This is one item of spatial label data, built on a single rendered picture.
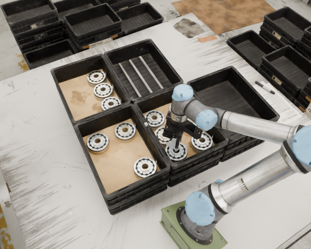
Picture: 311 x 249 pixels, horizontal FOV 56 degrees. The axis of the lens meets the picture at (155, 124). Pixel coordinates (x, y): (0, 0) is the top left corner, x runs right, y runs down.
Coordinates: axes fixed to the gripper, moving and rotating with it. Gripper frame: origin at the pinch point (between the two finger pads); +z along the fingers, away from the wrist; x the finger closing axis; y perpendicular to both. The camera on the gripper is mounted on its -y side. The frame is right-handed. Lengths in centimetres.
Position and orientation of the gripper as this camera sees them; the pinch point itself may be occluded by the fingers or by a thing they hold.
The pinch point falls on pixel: (178, 146)
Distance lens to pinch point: 135.9
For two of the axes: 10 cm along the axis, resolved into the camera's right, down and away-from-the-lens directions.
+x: -3.1, 7.2, -6.2
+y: -9.5, -2.6, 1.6
